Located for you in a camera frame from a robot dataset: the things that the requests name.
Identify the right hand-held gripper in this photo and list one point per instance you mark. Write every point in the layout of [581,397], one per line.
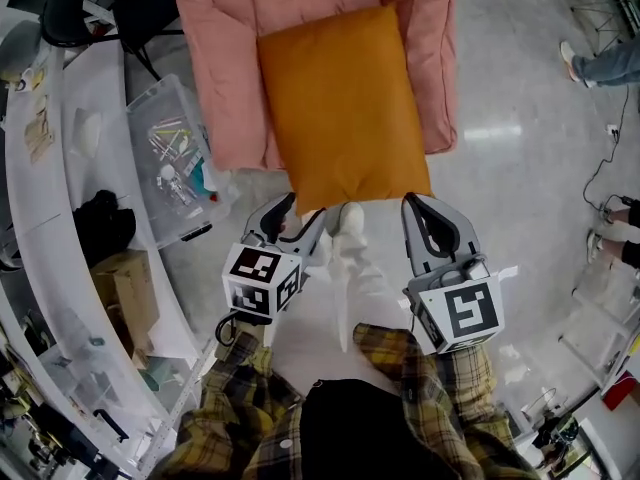
[470,308]

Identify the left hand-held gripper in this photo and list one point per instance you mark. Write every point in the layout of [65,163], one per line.
[250,268]

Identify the orange cushion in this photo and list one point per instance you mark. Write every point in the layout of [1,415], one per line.
[345,108]

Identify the person's right forearm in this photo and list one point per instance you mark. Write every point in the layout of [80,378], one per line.
[465,393]

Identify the person's left forearm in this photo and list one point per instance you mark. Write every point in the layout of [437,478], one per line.
[235,383]

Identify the person's white shoe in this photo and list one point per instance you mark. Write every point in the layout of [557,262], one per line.
[352,218]

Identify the person's legs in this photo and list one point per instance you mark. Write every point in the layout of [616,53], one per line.
[350,293]

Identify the clear plastic storage bin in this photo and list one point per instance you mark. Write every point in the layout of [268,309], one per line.
[175,158]

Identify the brown cardboard box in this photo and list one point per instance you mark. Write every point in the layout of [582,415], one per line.
[127,293]

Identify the pink padded armchair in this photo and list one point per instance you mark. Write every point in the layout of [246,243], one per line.
[220,68]

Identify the white power strip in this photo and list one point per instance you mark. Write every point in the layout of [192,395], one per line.
[613,131]

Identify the person's torso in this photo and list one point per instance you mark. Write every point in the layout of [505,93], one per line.
[350,428]

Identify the red box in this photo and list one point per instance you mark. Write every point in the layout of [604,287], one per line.
[619,393]

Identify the white shelving unit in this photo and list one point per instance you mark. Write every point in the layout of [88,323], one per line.
[35,218]

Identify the black folding chair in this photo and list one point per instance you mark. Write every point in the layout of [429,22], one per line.
[145,13]

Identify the pile of beige wooden pieces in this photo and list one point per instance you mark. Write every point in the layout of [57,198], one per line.
[40,130]

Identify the black tripod stand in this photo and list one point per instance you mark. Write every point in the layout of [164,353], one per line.
[600,23]

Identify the white mug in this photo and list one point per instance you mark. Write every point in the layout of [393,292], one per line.
[27,79]

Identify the white metal frame cart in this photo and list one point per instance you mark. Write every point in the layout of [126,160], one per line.
[595,328]

